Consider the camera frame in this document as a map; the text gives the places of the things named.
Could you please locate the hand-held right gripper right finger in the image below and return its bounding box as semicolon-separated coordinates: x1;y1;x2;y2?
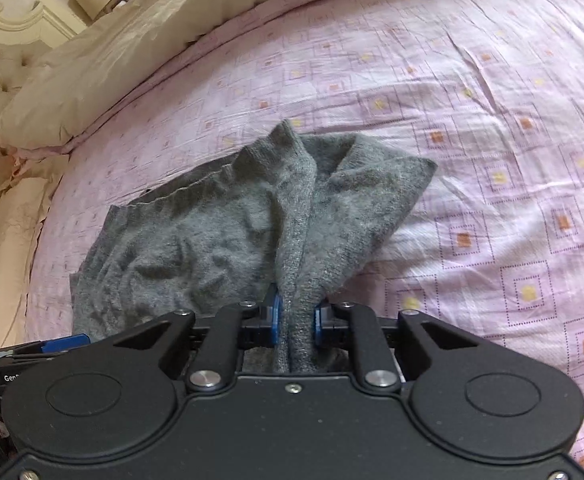
313;300;480;393

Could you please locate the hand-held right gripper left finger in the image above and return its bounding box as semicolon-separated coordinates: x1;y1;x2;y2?
113;284;283;393

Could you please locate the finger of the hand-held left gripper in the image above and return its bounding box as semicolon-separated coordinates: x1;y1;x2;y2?
0;334;92;367

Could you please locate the grey argyle sweater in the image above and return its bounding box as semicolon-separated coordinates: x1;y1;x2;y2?
69;119;438;376

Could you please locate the cream pillow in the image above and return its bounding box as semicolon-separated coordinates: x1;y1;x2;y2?
0;175;63;351

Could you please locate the pink patterned bed sheet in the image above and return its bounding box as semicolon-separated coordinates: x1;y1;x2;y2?
22;0;584;480

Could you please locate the cream duvet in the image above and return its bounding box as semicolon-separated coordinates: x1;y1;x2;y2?
0;0;323;151

